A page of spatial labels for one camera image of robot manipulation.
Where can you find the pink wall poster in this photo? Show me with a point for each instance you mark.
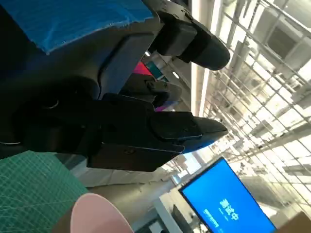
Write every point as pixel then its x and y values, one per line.
pixel 142 70

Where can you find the white desk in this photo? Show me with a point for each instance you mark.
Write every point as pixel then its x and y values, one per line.
pixel 167 211

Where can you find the green cutting mat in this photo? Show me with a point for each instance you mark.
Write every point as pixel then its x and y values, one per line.
pixel 31 194

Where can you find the brown cardboard box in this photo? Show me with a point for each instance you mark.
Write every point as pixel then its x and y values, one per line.
pixel 296 223

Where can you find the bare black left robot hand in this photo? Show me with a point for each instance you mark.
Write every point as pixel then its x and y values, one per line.
pixel 73 109

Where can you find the monitor with blue screen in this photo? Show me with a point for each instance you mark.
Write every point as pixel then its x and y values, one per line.
pixel 226 201

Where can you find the pink bowl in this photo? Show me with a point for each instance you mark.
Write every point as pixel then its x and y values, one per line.
pixel 97 216

